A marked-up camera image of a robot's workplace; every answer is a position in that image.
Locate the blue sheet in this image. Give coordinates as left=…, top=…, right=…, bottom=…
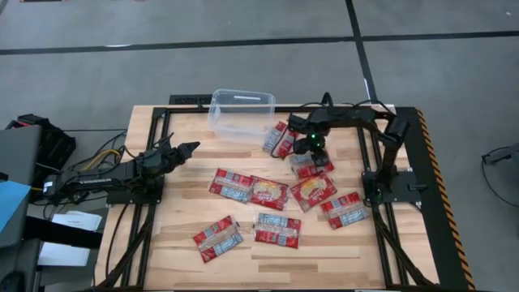
left=0, top=179, right=32, bottom=235

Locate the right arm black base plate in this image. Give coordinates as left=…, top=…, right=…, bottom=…
left=361, top=167, right=429, bottom=205

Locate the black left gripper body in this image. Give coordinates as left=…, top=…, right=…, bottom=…
left=136, top=142, right=184, bottom=174

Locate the grey case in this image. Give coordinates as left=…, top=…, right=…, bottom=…
left=0, top=124, right=43, bottom=249

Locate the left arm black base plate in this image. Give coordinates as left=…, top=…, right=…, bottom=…
left=105, top=174, right=165, bottom=205

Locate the black power adapter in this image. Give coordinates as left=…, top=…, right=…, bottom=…
left=41, top=174, right=62, bottom=200

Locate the red popcorn bag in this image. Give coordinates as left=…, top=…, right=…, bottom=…
left=262, top=120, right=300, bottom=160
left=191, top=214, right=245, bottom=264
left=252, top=212, right=302, bottom=250
left=248, top=174, right=290, bottom=212
left=289, top=151, right=336, bottom=181
left=208, top=167, right=256, bottom=204
left=320, top=191, right=371, bottom=231
left=289, top=170, right=339, bottom=213

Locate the black cable bundle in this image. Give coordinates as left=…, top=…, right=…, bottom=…
left=66, top=128, right=141, bottom=174

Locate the black bag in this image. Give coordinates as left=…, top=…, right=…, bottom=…
left=5, top=114, right=77, bottom=192

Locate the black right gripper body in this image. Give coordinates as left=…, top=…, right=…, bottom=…
left=292, top=131, right=328, bottom=157

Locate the yellow cable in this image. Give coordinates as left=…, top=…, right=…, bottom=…
left=82, top=148, right=123, bottom=172

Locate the black metal table frame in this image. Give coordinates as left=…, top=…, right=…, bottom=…
left=95, top=103, right=476, bottom=292

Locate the yellow black hazard tape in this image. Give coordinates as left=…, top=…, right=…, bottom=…
left=415, top=108, right=476, bottom=291

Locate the clear plastic bin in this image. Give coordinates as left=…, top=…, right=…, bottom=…
left=207, top=88, right=277, bottom=146

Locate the black perforated plate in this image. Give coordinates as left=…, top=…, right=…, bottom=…
left=168, top=93, right=213, bottom=106

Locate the white paper sheet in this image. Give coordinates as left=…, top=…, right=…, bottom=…
left=51, top=210, right=104, bottom=233
left=36, top=241, right=92, bottom=268

